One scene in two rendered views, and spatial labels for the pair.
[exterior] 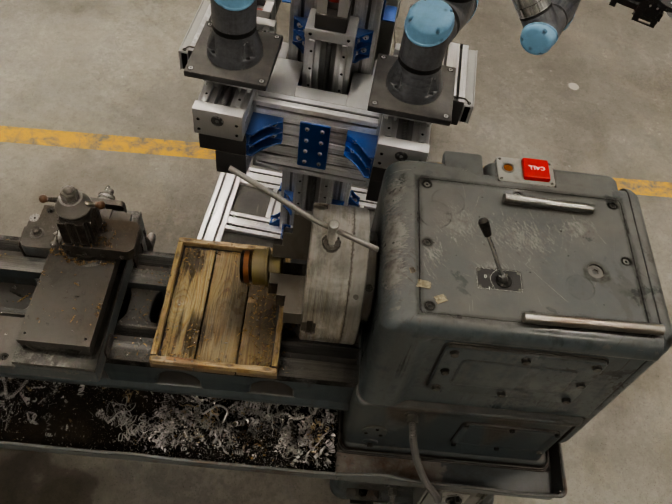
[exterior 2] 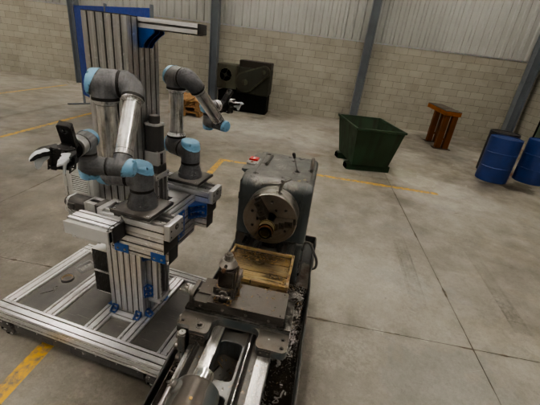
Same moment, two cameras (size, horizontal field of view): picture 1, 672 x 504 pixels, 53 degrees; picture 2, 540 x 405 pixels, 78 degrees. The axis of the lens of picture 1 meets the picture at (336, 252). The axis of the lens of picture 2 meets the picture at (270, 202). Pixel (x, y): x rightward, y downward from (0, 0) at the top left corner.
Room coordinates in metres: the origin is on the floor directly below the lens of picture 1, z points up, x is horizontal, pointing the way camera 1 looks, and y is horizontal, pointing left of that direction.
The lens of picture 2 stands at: (0.51, 1.72, 1.98)
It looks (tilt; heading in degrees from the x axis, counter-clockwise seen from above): 25 degrees down; 282
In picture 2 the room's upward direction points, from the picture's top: 7 degrees clockwise
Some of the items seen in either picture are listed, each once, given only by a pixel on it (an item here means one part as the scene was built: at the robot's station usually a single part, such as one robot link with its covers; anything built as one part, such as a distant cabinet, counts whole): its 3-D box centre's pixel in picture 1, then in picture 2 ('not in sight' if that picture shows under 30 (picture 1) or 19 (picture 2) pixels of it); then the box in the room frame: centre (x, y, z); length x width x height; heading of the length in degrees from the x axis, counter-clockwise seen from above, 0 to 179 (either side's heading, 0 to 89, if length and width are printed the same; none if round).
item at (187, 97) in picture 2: not in sight; (190, 104); (5.05, -7.16, 0.22); 1.25 x 0.86 x 0.44; 100
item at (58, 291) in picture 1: (80, 270); (239, 300); (0.83, 0.61, 0.95); 0.43 x 0.17 x 0.05; 4
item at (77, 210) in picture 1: (72, 202); (228, 261); (0.89, 0.61, 1.13); 0.08 x 0.08 x 0.03
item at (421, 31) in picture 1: (427, 33); (190, 150); (1.46, -0.13, 1.33); 0.13 x 0.12 x 0.14; 157
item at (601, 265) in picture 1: (496, 289); (278, 193); (0.91, -0.39, 1.06); 0.59 x 0.48 x 0.39; 94
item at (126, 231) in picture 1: (96, 239); (228, 284); (0.89, 0.58, 0.99); 0.20 x 0.10 x 0.05; 94
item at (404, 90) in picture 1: (417, 71); (190, 168); (1.45, -0.13, 1.21); 0.15 x 0.15 x 0.10
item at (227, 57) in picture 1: (234, 36); (142, 196); (1.46, 0.36, 1.21); 0.15 x 0.15 x 0.10
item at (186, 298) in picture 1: (225, 304); (259, 266); (0.84, 0.25, 0.89); 0.36 x 0.30 x 0.04; 4
